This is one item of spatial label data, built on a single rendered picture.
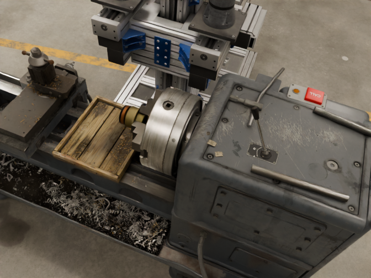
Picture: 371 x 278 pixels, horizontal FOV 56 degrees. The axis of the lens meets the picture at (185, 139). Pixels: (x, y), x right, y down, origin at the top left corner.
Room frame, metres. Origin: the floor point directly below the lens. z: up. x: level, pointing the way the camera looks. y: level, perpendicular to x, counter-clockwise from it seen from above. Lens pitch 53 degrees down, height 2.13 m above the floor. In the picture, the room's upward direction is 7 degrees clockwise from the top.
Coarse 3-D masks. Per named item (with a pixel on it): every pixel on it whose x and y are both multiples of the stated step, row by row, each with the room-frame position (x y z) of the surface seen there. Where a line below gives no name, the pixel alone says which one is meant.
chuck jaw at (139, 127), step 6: (132, 126) 0.80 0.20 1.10; (138, 126) 0.80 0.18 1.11; (144, 126) 0.80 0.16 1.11; (132, 132) 0.76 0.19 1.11; (138, 132) 0.76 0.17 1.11; (132, 138) 0.76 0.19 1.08; (138, 138) 0.73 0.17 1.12; (132, 144) 0.71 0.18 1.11; (138, 144) 0.71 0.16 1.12; (138, 150) 0.70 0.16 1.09; (144, 150) 0.69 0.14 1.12; (144, 156) 0.68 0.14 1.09
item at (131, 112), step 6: (126, 108) 0.87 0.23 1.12; (132, 108) 0.87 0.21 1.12; (138, 108) 0.88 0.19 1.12; (120, 114) 0.84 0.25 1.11; (126, 114) 0.84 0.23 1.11; (132, 114) 0.84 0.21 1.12; (138, 114) 0.85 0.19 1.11; (144, 114) 0.86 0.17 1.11; (120, 120) 0.83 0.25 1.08; (126, 120) 0.82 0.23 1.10; (132, 120) 0.82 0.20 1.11; (138, 120) 0.83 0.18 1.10; (144, 120) 0.86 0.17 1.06; (126, 126) 0.82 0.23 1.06
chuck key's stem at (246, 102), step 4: (232, 96) 0.85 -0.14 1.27; (232, 100) 0.84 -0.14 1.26; (236, 100) 0.84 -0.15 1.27; (240, 100) 0.83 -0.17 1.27; (244, 100) 0.83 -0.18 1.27; (248, 100) 0.83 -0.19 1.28; (244, 104) 0.82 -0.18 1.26; (248, 104) 0.82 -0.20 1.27; (252, 104) 0.82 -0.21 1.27; (256, 104) 0.82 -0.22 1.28; (260, 104) 0.82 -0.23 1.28; (260, 108) 0.81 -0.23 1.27
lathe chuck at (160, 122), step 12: (168, 96) 0.84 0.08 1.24; (180, 96) 0.86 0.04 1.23; (156, 108) 0.79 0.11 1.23; (180, 108) 0.79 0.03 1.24; (156, 120) 0.75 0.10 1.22; (168, 120) 0.75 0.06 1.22; (144, 132) 0.71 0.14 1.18; (156, 132) 0.71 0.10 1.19; (168, 132) 0.71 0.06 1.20; (144, 144) 0.69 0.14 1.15; (156, 144) 0.69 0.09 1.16; (156, 156) 0.67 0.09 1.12; (156, 168) 0.67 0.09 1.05
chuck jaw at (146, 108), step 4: (156, 92) 0.90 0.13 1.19; (160, 92) 0.90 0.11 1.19; (156, 96) 0.89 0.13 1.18; (148, 100) 0.88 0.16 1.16; (152, 100) 0.88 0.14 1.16; (156, 100) 0.88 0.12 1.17; (144, 104) 0.89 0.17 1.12; (148, 104) 0.87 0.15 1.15; (152, 104) 0.87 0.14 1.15; (140, 108) 0.87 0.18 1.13; (144, 108) 0.87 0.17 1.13; (148, 108) 0.86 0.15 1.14; (152, 108) 0.86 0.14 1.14; (140, 112) 0.86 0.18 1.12; (144, 112) 0.86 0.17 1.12; (148, 112) 0.86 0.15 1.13
